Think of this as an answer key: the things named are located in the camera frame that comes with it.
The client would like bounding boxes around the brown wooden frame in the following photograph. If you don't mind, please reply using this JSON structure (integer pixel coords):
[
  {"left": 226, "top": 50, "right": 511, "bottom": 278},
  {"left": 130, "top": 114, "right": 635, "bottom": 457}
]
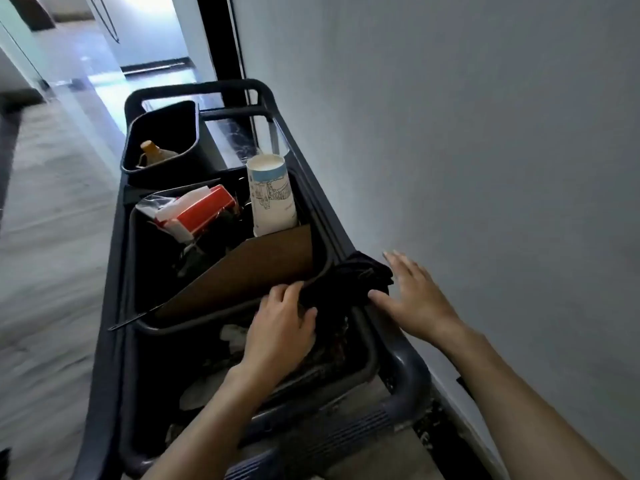
[{"left": 5, "top": 0, "right": 57, "bottom": 31}]

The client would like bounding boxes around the frosted glass door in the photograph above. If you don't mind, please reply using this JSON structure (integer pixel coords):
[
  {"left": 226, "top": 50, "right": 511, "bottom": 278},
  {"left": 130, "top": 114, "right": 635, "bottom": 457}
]
[{"left": 82, "top": 0, "right": 191, "bottom": 75}]

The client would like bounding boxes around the small black plastic bin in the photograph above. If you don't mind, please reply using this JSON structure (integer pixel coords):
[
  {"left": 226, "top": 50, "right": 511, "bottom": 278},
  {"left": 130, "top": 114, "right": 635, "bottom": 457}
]
[{"left": 119, "top": 99, "right": 224, "bottom": 189}]

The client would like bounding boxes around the thin black stick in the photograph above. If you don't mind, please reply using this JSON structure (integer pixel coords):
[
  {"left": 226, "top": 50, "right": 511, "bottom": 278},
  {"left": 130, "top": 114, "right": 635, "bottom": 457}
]
[{"left": 109, "top": 304, "right": 166, "bottom": 331}]

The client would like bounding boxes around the person's left forearm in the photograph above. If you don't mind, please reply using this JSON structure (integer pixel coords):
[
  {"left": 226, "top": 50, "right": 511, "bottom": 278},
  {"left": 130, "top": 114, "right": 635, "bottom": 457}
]
[{"left": 142, "top": 364, "right": 293, "bottom": 480}]

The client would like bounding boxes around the crumpled white paper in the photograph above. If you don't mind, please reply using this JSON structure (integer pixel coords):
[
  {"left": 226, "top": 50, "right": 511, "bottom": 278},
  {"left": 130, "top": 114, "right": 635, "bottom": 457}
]
[{"left": 179, "top": 367, "right": 232, "bottom": 411}]

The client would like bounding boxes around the person's left hand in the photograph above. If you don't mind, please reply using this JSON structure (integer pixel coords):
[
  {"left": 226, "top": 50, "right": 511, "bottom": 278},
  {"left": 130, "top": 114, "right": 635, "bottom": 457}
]
[{"left": 239, "top": 282, "right": 319, "bottom": 383}]

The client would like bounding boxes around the large black plastic bin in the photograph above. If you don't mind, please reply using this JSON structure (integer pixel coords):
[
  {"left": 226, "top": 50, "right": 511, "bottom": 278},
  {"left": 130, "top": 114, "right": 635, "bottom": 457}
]
[{"left": 127, "top": 167, "right": 335, "bottom": 337}]

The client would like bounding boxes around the brown cardboard sheet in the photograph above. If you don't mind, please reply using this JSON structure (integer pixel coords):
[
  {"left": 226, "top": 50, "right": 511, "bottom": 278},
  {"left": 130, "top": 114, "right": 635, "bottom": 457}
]
[{"left": 155, "top": 224, "right": 315, "bottom": 323}]

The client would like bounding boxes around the red and white carton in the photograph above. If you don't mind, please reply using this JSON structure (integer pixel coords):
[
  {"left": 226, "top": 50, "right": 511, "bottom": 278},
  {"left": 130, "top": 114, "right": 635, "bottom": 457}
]
[{"left": 155, "top": 184, "right": 240, "bottom": 244}]

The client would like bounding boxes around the black bin with trash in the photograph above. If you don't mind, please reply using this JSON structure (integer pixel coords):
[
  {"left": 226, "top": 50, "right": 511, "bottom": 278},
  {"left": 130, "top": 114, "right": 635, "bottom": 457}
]
[{"left": 119, "top": 304, "right": 379, "bottom": 465}]

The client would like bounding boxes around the black cleaning cloth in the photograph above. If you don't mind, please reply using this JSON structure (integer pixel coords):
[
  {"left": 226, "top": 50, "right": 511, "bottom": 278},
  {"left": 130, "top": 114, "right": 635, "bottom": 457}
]
[{"left": 298, "top": 251, "right": 395, "bottom": 335}]

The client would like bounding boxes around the black door frame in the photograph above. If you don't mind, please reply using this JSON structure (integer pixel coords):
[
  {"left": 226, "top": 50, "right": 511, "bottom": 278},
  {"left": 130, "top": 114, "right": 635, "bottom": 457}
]
[{"left": 195, "top": 0, "right": 259, "bottom": 151}]

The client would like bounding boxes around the dark grey cleaning cart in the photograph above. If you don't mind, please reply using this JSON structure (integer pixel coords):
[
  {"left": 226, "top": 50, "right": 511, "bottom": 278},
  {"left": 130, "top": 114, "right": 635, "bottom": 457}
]
[{"left": 72, "top": 78, "right": 436, "bottom": 480}]

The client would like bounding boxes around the long black door handle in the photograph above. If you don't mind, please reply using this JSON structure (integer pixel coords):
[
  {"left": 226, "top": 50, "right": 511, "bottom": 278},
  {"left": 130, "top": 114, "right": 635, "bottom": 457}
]
[{"left": 95, "top": 0, "right": 121, "bottom": 44}]

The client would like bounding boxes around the person's right forearm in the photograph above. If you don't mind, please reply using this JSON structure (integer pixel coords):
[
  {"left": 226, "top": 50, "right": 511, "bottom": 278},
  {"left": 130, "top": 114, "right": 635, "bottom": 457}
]
[{"left": 435, "top": 322, "right": 626, "bottom": 480}]

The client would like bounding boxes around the clear plastic wrapper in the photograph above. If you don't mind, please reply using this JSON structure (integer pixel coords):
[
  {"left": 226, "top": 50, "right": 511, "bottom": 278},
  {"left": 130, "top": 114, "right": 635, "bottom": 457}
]
[{"left": 135, "top": 192, "right": 176, "bottom": 221}]

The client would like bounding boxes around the white printed paper cup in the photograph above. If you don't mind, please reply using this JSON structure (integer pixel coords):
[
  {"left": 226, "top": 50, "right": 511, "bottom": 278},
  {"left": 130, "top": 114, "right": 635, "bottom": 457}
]
[{"left": 245, "top": 153, "right": 299, "bottom": 239}]

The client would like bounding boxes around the amber bottle with tan cap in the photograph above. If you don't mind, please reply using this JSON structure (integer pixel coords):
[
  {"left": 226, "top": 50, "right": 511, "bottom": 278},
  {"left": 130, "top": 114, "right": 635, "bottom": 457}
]
[{"left": 135, "top": 140, "right": 179, "bottom": 169}]

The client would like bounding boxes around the person's right hand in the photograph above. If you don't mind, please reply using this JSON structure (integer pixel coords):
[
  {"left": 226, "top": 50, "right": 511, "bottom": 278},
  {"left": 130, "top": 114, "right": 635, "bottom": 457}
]
[{"left": 367, "top": 250, "right": 463, "bottom": 345}]

